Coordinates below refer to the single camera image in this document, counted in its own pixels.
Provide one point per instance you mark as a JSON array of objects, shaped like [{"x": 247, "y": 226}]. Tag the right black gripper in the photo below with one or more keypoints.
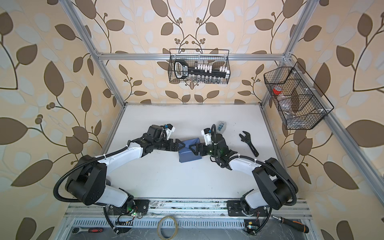
[{"x": 198, "y": 145}]

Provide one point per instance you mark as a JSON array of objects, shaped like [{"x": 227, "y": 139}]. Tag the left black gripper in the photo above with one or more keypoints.
[{"x": 176, "y": 148}]

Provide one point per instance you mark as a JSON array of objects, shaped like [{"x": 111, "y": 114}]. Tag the light blue wrapping paper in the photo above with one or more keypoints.
[{"x": 185, "y": 154}]

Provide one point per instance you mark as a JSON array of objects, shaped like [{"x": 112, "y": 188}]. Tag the grey tape dispenser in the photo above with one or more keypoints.
[{"x": 221, "y": 126}]

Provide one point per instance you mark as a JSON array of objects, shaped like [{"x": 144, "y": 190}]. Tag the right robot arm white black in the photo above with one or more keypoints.
[{"x": 275, "y": 187}]

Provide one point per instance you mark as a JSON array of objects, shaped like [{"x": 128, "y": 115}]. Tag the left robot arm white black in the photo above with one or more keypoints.
[{"x": 87, "y": 182}]

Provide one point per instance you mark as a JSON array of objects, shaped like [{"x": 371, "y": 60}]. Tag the black adjustable wrench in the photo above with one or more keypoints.
[{"x": 246, "y": 138}]

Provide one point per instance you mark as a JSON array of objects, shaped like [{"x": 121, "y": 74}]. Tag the black socket set holder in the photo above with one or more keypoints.
[{"x": 201, "y": 72}]

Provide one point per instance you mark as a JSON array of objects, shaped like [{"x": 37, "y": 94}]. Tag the clear tape roll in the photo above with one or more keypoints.
[{"x": 167, "y": 223}]

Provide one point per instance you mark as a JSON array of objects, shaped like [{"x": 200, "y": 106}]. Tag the orange black screwdriver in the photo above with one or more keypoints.
[{"x": 293, "y": 224}]

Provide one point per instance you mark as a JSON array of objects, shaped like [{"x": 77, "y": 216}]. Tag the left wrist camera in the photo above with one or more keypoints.
[{"x": 169, "y": 129}]

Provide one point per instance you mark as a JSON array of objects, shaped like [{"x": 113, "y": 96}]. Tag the aluminium mounting rail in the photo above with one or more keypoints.
[{"x": 192, "y": 208}]

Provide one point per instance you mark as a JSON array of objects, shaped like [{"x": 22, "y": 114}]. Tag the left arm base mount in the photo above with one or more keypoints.
[{"x": 130, "y": 208}]

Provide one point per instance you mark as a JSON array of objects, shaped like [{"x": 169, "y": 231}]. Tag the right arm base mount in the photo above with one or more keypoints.
[{"x": 236, "y": 208}]

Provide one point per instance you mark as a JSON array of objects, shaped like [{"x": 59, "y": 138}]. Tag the back black wire basket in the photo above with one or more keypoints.
[{"x": 215, "y": 57}]

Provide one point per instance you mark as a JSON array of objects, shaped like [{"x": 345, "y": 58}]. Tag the black wire basket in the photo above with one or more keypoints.
[
  {"x": 302, "y": 104},
  {"x": 215, "y": 57}
]

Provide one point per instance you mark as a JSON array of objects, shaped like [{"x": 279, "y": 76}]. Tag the right black wire basket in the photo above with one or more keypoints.
[{"x": 302, "y": 104}]

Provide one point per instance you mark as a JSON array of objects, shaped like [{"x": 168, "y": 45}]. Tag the ratchet wrench red handle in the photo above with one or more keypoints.
[{"x": 78, "y": 230}]

